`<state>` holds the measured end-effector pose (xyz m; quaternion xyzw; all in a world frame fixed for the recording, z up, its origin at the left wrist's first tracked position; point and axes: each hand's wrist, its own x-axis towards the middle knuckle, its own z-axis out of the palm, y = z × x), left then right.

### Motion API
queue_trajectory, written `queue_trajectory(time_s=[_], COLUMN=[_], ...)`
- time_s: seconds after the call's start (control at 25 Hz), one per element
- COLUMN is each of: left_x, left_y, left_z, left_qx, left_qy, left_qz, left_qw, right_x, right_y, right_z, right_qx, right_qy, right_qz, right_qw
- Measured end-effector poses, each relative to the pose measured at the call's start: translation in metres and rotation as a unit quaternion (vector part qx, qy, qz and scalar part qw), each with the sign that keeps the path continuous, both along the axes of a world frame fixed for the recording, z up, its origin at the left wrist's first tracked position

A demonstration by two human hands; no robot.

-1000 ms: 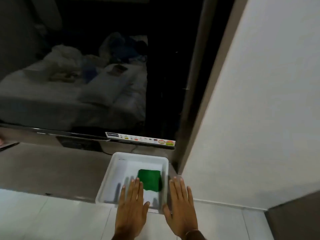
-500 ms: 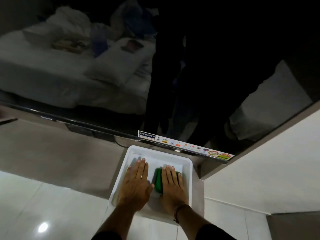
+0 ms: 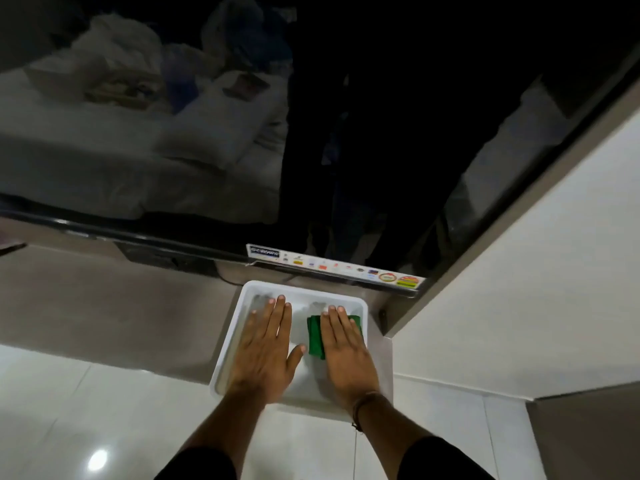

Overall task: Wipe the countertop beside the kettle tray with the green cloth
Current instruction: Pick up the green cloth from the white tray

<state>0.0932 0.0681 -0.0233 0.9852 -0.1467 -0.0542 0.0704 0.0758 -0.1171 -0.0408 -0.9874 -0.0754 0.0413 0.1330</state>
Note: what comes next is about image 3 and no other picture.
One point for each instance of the person's left hand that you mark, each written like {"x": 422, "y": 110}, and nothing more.
{"x": 262, "y": 362}

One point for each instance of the person's right hand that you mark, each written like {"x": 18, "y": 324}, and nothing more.
{"x": 350, "y": 364}

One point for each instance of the person's right little finger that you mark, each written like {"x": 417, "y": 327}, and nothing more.
{"x": 357, "y": 332}

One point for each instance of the person's left middle finger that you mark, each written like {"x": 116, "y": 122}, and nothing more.
{"x": 276, "y": 317}

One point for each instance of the person's left little finger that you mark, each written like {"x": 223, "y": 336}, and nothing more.
{"x": 250, "y": 325}

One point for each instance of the person's left thumb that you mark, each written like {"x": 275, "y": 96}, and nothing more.
{"x": 297, "y": 355}

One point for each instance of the person's right middle finger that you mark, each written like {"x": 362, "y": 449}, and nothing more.
{"x": 337, "y": 324}

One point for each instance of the green cloth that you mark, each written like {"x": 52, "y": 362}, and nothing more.
{"x": 315, "y": 339}

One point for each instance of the person's right forearm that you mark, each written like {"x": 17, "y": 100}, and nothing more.
{"x": 390, "y": 429}

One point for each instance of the person's left forearm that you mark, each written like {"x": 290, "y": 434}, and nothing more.
{"x": 225, "y": 427}

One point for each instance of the white plastic tray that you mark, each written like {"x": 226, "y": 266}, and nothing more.
{"x": 305, "y": 304}

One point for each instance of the white sticker strip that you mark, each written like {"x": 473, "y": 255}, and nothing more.
{"x": 335, "y": 267}

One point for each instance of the black television stand foot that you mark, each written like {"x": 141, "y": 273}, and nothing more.
{"x": 165, "y": 255}

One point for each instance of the grey wooden console shelf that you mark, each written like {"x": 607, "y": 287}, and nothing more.
{"x": 125, "y": 304}

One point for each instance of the black left sleeve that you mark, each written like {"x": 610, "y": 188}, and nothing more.
{"x": 197, "y": 467}

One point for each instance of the black sleeve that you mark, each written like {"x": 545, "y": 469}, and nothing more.
{"x": 197, "y": 467}
{"x": 442, "y": 462}

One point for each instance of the black right sleeve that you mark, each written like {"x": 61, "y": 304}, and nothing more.
{"x": 442, "y": 462}

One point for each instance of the black flat television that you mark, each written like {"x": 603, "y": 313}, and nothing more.
{"x": 380, "y": 124}

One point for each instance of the grey cabinet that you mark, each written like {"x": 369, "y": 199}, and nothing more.
{"x": 590, "y": 434}

